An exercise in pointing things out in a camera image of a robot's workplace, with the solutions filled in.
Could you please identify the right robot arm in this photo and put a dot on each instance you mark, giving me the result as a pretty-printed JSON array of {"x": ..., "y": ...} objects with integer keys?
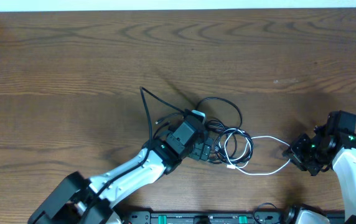
[{"x": 332, "y": 148}]

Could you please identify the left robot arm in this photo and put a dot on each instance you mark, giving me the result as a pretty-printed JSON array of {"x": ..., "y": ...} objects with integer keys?
[{"x": 93, "y": 200}]

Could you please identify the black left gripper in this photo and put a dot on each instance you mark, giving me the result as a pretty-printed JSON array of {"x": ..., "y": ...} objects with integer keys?
[{"x": 201, "y": 150}]

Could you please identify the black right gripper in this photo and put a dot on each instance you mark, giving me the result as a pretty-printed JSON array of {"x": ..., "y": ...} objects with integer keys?
[{"x": 300, "y": 152}]

